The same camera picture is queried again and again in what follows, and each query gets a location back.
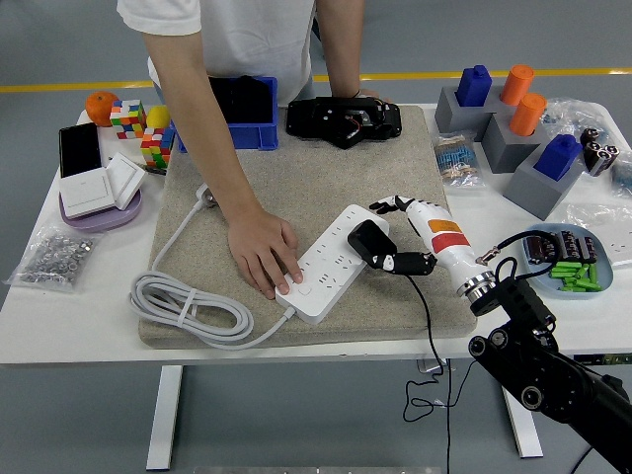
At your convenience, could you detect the person's right hand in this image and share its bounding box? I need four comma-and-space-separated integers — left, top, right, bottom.
226, 205, 305, 301

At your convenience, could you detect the person's left hand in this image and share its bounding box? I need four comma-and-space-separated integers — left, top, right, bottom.
331, 88, 395, 105

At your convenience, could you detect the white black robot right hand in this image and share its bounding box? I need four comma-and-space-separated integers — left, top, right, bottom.
368, 195, 484, 293

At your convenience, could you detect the white power strip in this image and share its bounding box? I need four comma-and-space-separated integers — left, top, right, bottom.
274, 202, 391, 326

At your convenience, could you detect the black plug with cord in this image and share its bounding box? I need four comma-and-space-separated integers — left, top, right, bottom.
347, 219, 478, 424

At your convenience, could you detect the black electronic device housing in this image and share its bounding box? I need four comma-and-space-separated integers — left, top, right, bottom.
284, 95, 403, 150

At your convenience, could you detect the bag of striped resistors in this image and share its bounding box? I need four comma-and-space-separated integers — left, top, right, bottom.
432, 129, 488, 189

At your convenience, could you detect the grey block holder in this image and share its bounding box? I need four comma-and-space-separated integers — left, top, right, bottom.
434, 86, 514, 142
481, 112, 550, 175
503, 152, 588, 221

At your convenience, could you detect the grey-brown mat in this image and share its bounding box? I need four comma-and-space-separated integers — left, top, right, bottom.
137, 104, 479, 351

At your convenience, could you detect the blue bottle-shaped block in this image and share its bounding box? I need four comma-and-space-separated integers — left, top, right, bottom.
455, 64, 493, 109
533, 133, 584, 183

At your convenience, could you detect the blue plastic bin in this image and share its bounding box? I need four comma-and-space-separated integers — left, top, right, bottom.
170, 76, 279, 153

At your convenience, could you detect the black fabric bundle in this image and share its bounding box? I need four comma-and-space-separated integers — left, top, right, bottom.
209, 74, 276, 124

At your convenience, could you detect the person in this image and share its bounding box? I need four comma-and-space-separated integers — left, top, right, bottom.
117, 0, 366, 108

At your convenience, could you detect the dark brown capacitors row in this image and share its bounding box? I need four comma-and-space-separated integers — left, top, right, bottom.
524, 230, 599, 267

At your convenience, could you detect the green cylinders pile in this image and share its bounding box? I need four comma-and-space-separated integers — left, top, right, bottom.
548, 261, 603, 293

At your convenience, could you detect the multicoloured puzzle cube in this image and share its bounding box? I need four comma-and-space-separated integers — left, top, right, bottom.
139, 126, 176, 170
109, 99, 148, 141

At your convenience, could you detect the orange cylinder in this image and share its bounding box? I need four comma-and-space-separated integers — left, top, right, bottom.
499, 64, 536, 107
509, 93, 548, 137

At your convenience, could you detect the empty clear plastic bag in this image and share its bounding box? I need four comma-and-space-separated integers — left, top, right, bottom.
565, 202, 632, 238

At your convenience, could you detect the purple round tray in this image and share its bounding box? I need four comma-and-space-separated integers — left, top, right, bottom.
58, 189, 144, 234

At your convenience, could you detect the light blue dish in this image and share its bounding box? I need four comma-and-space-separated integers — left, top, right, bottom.
521, 222, 615, 300

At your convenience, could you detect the yellow lemon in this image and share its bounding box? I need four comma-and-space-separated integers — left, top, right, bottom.
145, 105, 172, 130

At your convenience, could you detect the clear bag of small parts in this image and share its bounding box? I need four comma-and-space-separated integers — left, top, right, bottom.
540, 97, 613, 144

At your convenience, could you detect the black cylinder cells bundle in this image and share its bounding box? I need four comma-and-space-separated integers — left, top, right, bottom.
579, 126, 621, 178

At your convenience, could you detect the bag of blue components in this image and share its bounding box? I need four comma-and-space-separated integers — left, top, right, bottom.
609, 150, 632, 198

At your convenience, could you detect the white table leg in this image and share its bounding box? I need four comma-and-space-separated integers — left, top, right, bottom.
502, 389, 544, 459
145, 365, 185, 472

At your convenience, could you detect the black table control panel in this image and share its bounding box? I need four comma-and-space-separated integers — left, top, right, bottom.
575, 354, 632, 366

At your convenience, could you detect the black smartphone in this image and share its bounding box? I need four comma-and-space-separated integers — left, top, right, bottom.
57, 121, 104, 180

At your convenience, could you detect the bag of metal nuts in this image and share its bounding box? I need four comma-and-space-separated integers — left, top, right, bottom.
3, 225, 98, 295

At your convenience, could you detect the orange fruit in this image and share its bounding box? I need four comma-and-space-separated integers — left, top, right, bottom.
84, 91, 119, 127

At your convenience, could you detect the white power cord with plug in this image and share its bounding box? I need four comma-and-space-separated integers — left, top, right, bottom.
128, 182, 297, 352

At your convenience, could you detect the small white wall switch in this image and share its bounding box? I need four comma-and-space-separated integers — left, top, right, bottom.
106, 152, 147, 212

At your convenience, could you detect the white wall socket plate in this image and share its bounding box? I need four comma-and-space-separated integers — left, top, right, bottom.
594, 229, 632, 271

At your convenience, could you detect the large white wall switch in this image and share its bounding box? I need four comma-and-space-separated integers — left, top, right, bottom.
58, 167, 116, 220

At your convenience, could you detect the black hanging cable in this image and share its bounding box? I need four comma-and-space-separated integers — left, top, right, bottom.
443, 358, 453, 474

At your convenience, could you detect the black floor cable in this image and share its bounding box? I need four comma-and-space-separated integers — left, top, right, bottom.
571, 446, 593, 474

